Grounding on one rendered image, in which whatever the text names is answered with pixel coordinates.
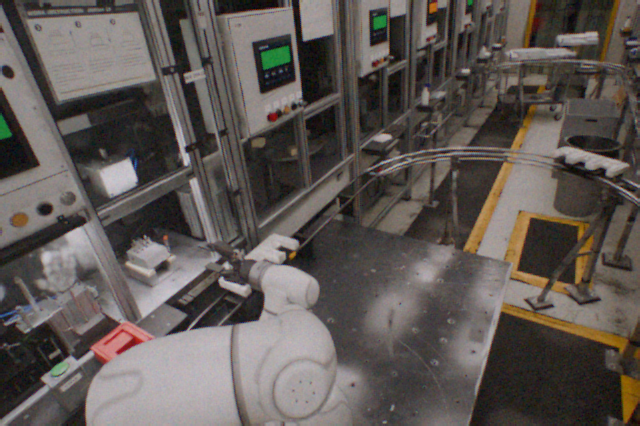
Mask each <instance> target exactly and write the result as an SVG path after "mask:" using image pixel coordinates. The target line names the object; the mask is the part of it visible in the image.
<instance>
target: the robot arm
mask: <svg viewBox="0 0 640 426"><path fill-rule="evenodd" d="M198 247H200V248H203V249H206V250H208V251H211V252H215V251H216V252H217V253H218V254H219V255H220V256H222V257H223V258H224V259H226V260H227V261H228V263H229V264H230V265H231V266H232V267H233V269H227V270H225V267H223V266H221V265H218V264H216V263H214V262H210V263H208V264H207V265H206V266H205V269H208V270H210V271H213V272H215V273H217V274H219V275H218V277H219V278H221V277H223V280H224V281H227V282H232V283H236V284H240V285H241V286H243V287H244V286H245V285H246V284H250V287H251V288H253V289H255V290H258V291H261V292H262V293H265V304H264V309H263V312H262V314H261V316H260V318H259V321H253V322H248V323H241V324H236V325H230V326H221V327H207V328H200V329H194V330H189V331H184V332H180V333H176V334H172V335H168V336H164V337H161V338H157V339H153V340H150V341H147V342H144V343H142V344H140V345H137V346H135V347H133V348H131V349H129V350H127V351H126V352H124V353H122V354H120V355H119V356H117V357H114V358H113V359H111V360H110V361H108V362H107V363H106V364H104V365H103V367H102V368H101V369H100V372H99V373H98V374H97V375H96V376H95V378H94V380H93V382H92V384H91V386H90V389H89V393H88V397H87V403H86V420H87V426H352V416H351V407H350V404H349V401H348V399H347V397H346V395H345V393H344V391H343V390H342V389H341V387H340V386H339V385H337V384H336V383H335V381H336V375H337V357H336V351H335V347H334V344H333V341H332V338H331V336H330V333H329V331H328V330H327V328H326V327H325V325H324V324H323V323H322V322H321V321H320V320H319V319H318V318H317V317H316V315H315V314H314V313H312V312H310V311H306V309H309V308H311V307H313V306H314V305H315V304H316V301H317V298H318V294H319V286H318V283H317V281H316V279H315V278H314V277H312V276H311V275H308V274H306V273H304V272H302V271H299V270H297V269H295V268H292V267H288V266H284V265H283V266H279V265H276V264H273V263H269V262H266V261H263V260H260V261H256V260H253V259H245V258H244V257H242V256H241V254H240V252H241V251H242V250H241V249H240V248H235V247H233V246H231V245H229V244H226V243H224V242H222V241H220V240H217V242H215V243H209V242H206V241H204V242H203V243H201V244H200V245H198ZM234 259H235V260H234Z"/></svg>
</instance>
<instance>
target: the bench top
mask: <svg viewBox="0 0 640 426"><path fill-rule="evenodd" d="M390 238H393V240H391V239H390ZM314 239H315V241H313V249H314V255H315V256H317V258H316V259H315V260H312V259H308V258H305V257H302V256H299V255H295V256H294V257H293V258H292V259H291V260H289V261H288V267H292V268H295V269H297V270H299V271H302V272H304V273H306V274H308V275H311V276H312V277H314V278H315V279H316V281H317V283H318V286H319V294H318V298H317V301H316V304H315V305H314V306H313V307H311V308H309V309H306V311H310V312H312V313H314V314H315V315H316V317H317V318H318V319H319V320H320V321H321V322H322V323H323V324H324V325H325V327H326V328H327V330H328V331H329V333H330V336H331V338H332V341H333V344H334V347H335V351H336V357H337V375H336V381H335V383H336V384H337V385H339V386H340V387H341V389H342V390H343V391H344V393H345V395H346V397H347V399H348V401H349V404H350V407H351V416H352V426H469V425H470V422H471V418H472V415H473V411H474V407H475V404H476V400H477V396H478V392H479V390H480V387H481V383H482V379H483V376H484V372H485V369H486V365H487V361H488V358H489V352H490V348H491V344H492V340H493V337H494V334H495V330H496V326H497V323H498V319H499V316H500V313H501V309H502V306H503V302H504V298H505V295H506V291H507V288H508V284H509V281H510V278H511V274H512V270H513V267H514V263H511V262H507V261H503V260H499V259H495V258H491V257H487V256H484V255H480V254H475V253H471V252H468V251H464V250H460V249H455V248H451V247H448V246H441V245H436V244H432V243H428V242H424V241H419V240H415V239H413V238H409V237H405V236H401V235H396V234H392V233H388V232H384V231H380V230H377V229H373V228H369V227H365V226H361V225H357V224H353V223H349V222H346V221H342V220H338V219H334V218H333V219H332V220H331V221H330V222H329V223H328V224H327V225H326V226H324V227H323V228H322V229H321V230H320V231H319V232H318V233H317V235H316V236H315V237H314ZM447 265H448V266H449V268H446V266H447ZM394 266H397V268H396V269H395V268H394ZM376 294H378V295H379V297H376V296H375V295H376ZM246 303H247V307H246V312H247V315H248V322H253V321H259V318H260V316H261V314H262V312H263V309H264V304H265V293H261V294H260V293H257V292H256V293H255V294H254V295H253V296H252V297H251V298H250V299H249V300H248V301H247V302H246Z"/></svg>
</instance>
